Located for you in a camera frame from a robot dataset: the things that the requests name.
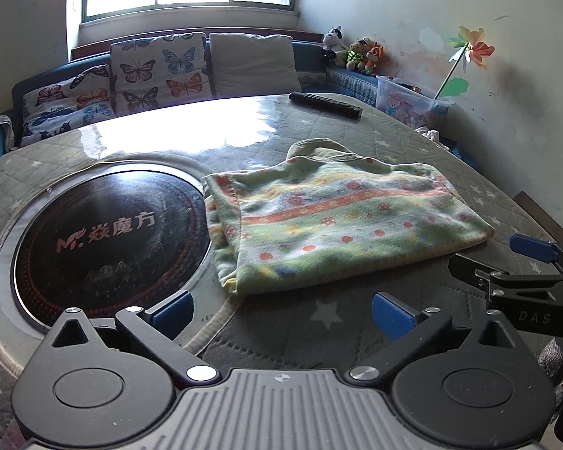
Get colourful patterned child garment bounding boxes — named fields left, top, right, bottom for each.
left=202, top=139, right=494, bottom=296

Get grey quilted star table cover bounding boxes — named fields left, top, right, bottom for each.
left=0, top=96, right=552, bottom=449

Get black round induction cooktop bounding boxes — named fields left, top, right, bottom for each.
left=0, top=162, right=209, bottom=332

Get clear plastic storage box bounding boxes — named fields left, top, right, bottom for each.
left=375, top=76, right=453, bottom=129

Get black remote control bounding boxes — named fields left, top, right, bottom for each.
left=288, top=91, right=363, bottom=120

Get colourful paper pinwheel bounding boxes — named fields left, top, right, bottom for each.
left=434, top=25, right=495, bottom=99

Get left butterfly print cushion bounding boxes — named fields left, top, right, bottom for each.
left=21, top=64, right=116, bottom=146

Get upright butterfly print cushion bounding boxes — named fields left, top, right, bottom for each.
left=110, top=33, right=212, bottom=116

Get orange green plush toys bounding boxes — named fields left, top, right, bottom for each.
left=346, top=37, right=384, bottom=76

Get plain beige cushion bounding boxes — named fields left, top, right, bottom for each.
left=209, top=33, right=301, bottom=99

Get black white plush toy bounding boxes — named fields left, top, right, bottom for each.
left=322, top=25, right=349, bottom=63

